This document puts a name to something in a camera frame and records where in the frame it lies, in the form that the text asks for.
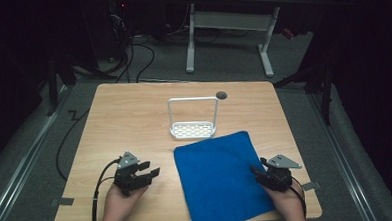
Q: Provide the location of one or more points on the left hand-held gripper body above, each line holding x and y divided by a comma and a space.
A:
128, 178

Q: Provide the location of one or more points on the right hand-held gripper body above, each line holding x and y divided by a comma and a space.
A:
280, 177

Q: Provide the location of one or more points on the blue cloth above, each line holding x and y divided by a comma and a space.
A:
217, 179

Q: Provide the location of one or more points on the person's right hand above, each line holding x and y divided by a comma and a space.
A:
289, 201

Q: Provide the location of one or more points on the person's left hand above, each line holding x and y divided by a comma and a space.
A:
119, 207

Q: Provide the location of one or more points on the grey tape strip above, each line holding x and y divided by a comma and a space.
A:
63, 201
311, 186

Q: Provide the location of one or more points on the dark round table grommet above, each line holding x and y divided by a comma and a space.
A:
221, 95

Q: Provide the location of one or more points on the dark metal stand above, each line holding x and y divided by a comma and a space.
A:
316, 85
58, 86

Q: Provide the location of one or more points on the small red object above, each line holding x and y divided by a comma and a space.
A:
288, 33

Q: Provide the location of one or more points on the white-legged background desk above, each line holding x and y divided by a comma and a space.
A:
230, 20

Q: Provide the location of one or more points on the metal floor rail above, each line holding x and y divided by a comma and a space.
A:
344, 157
23, 164

